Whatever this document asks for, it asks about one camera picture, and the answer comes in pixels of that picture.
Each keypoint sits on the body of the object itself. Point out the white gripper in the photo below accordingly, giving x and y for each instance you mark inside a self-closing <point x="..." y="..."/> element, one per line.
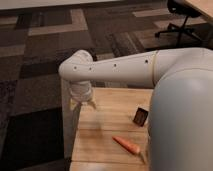
<point x="81" y="92"/>

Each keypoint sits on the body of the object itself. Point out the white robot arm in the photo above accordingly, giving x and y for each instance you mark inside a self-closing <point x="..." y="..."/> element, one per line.
<point x="180" y="126"/>

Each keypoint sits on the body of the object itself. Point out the orange carrot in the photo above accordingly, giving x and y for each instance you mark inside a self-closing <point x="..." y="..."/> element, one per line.
<point x="129" y="146"/>

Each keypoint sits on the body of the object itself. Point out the wooden desk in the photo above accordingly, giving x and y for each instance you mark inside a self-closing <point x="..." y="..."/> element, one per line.
<point x="205" y="7"/>

